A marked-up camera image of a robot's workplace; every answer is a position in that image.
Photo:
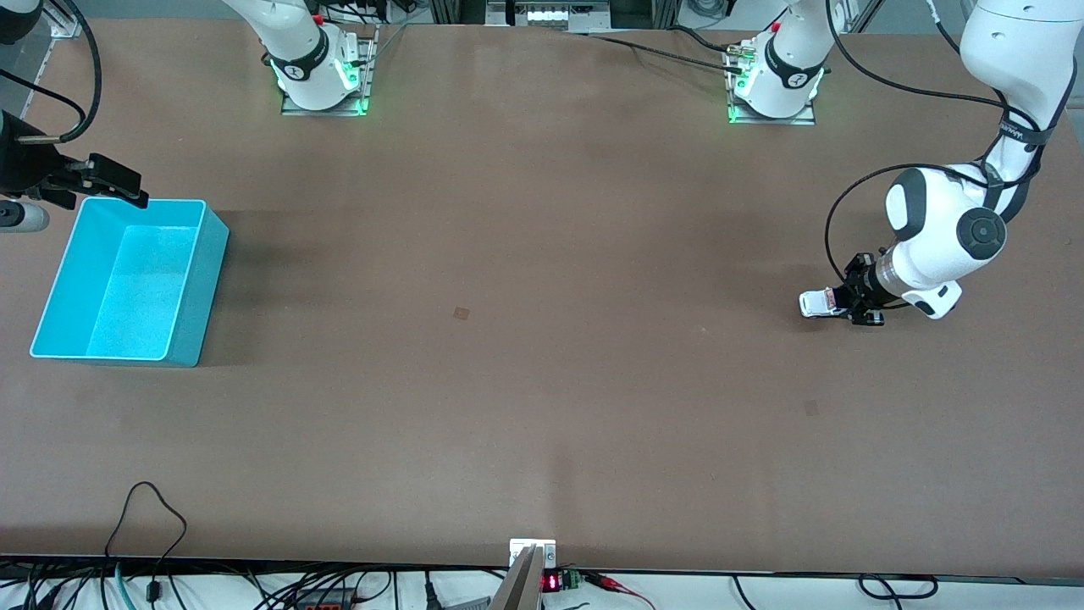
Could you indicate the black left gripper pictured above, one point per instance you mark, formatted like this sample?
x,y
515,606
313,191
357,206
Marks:
x,y
863,286

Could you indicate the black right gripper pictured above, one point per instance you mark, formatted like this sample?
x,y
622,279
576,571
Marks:
x,y
25,166

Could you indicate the white toy jeep black roof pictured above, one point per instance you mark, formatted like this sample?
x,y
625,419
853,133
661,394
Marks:
x,y
817,303

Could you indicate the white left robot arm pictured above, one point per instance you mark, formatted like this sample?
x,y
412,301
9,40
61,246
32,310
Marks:
x,y
940,229

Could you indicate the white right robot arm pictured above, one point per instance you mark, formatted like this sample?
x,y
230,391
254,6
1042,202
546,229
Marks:
x,y
305,76

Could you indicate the turquoise plastic bin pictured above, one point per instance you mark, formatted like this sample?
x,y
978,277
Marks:
x,y
127,288

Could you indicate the red clip lead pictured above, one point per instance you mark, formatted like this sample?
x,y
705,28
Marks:
x,y
605,581

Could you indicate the control box with white lights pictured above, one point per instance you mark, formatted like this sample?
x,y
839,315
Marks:
x,y
550,15

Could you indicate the red LED display module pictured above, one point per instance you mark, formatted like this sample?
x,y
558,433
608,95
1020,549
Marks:
x,y
552,583

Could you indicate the black power strip red switches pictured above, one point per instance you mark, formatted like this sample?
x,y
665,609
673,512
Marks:
x,y
326,601

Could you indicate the aluminium frame profile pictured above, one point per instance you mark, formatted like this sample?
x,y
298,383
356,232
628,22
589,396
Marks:
x,y
68,27

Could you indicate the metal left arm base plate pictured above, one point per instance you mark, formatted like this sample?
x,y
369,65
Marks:
x,y
771,121

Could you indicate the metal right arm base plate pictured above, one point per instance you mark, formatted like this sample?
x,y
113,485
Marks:
x,y
322,111

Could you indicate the white mounting bracket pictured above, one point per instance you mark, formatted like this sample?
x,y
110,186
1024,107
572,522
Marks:
x,y
518,546

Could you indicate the grey camera mount bar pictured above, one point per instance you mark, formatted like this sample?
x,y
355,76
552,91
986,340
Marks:
x,y
521,585

